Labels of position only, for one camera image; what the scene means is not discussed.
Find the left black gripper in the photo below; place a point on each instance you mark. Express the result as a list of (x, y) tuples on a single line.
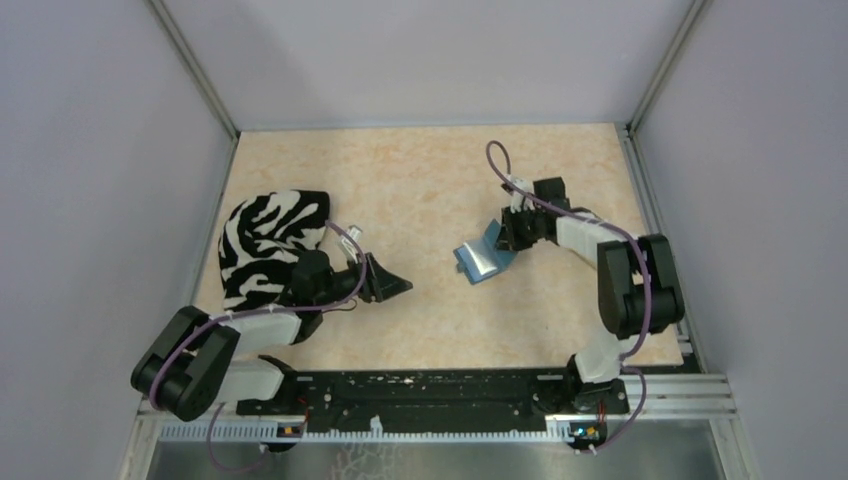
[(379, 283)]

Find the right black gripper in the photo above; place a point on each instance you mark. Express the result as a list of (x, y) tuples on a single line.
[(507, 238)]

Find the blue card holder wallet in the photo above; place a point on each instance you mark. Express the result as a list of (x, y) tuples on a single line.
[(479, 259)]

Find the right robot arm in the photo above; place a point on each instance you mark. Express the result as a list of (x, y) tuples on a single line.
[(638, 287)]

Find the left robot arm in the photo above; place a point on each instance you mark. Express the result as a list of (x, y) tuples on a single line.
[(198, 361)]

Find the zebra striped cloth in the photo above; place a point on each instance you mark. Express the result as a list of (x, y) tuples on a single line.
[(262, 240)]

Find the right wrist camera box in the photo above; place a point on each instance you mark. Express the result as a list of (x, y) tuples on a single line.
[(519, 189)]

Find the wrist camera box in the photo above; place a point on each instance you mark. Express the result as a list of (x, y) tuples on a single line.
[(348, 243), (519, 189)]

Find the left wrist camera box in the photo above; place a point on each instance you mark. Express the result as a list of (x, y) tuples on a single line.
[(348, 243)]

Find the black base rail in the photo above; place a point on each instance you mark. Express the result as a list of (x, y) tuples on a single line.
[(442, 402)]

